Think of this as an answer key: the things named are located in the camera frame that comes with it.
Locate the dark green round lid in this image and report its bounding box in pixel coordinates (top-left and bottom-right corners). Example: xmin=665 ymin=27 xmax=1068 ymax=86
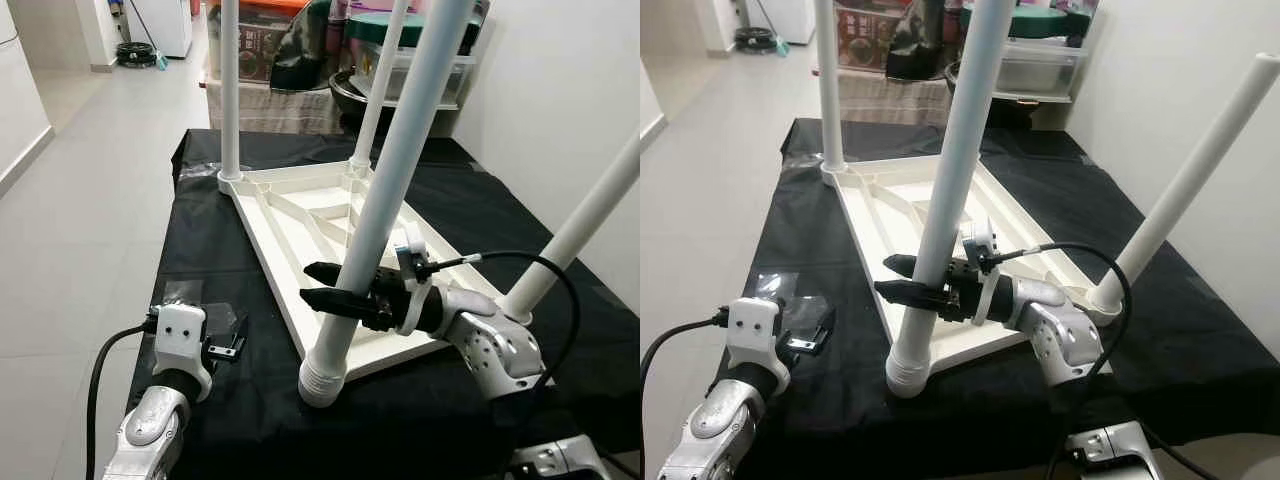
xmin=345 ymin=10 xmax=461 ymax=49
xmin=1010 ymin=5 xmax=1091 ymax=41

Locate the clear lidded plastic container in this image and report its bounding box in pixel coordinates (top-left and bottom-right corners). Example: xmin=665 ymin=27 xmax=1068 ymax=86
xmin=995 ymin=40 xmax=1086 ymax=101
xmin=355 ymin=45 xmax=479 ymax=109

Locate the crumpled clear tape piece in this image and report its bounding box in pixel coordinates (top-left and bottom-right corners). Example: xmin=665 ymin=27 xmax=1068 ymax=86
xmin=160 ymin=280 xmax=249 ymax=346
xmin=755 ymin=272 xmax=836 ymax=341

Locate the pink plastic box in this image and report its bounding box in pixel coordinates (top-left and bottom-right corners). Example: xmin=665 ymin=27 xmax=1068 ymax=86
xmin=328 ymin=0 xmax=396 ymax=19

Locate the black tablecloth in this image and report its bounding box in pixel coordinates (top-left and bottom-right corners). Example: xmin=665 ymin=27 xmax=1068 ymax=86
xmin=715 ymin=118 xmax=1280 ymax=480
xmin=140 ymin=125 xmax=641 ymax=480

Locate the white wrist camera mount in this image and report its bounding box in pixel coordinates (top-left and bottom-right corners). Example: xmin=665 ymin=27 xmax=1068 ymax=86
xmin=393 ymin=222 xmax=436 ymax=336
xmin=725 ymin=297 xmax=791 ymax=396
xmin=962 ymin=220 xmax=1006 ymax=326
xmin=153 ymin=303 xmax=214 ymax=401

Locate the shiny black plastic bag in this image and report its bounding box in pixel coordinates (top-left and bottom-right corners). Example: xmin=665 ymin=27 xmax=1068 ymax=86
xmin=270 ymin=0 xmax=336 ymax=93
xmin=885 ymin=0 xmax=956 ymax=81

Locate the white plastic table leg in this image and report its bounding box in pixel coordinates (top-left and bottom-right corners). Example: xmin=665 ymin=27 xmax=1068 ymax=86
xmin=350 ymin=0 xmax=413 ymax=176
xmin=498 ymin=135 xmax=641 ymax=326
xmin=297 ymin=0 xmax=478 ymax=408
xmin=218 ymin=0 xmax=246 ymax=183
xmin=885 ymin=0 xmax=1018 ymax=399
xmin=1090 ymin=52 xmax=1280 ymax=313
xmin=815 ymin=0 xmax=849 ymax=173

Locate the beige patterned cloth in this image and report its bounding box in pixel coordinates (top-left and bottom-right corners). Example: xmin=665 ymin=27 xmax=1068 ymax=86
xmin=840 ymin=68 xmax=956 ymax=126
xmin=205 ymin=80 xmax=346 ymax=136

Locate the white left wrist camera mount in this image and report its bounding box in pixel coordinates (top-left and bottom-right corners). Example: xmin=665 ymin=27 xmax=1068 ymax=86
xmin=725 ymin=297 xmax=791 ymax=396
xmin=153 ymin=303 xmax=214 ymax=401

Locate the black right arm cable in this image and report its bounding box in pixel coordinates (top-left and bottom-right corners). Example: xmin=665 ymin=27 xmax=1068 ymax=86
xmin=990 ymin=242 xmax=1221 ymax=480
xmin=415 ymin=250 xmax=584 ymax=401

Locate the mop with teal head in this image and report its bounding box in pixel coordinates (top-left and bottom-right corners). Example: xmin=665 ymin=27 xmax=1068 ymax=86
xmin=755 ymin=0 xmax=791 ymax=56
xmin=125 ymin=0 xmax=169 ymax=69

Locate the white tall appliance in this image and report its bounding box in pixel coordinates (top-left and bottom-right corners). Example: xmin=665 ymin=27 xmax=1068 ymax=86
xmin=130 ymin=0 xmax=193 ymax=59
xmin=750 ymin=0 xmax=816 ymax=43

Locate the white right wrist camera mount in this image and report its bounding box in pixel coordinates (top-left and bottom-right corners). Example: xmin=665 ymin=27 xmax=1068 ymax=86
xmin=962 ymin=220 xmax=1006 ymax=326
xmin=393 ymin=222 xmax=436 ymax=336

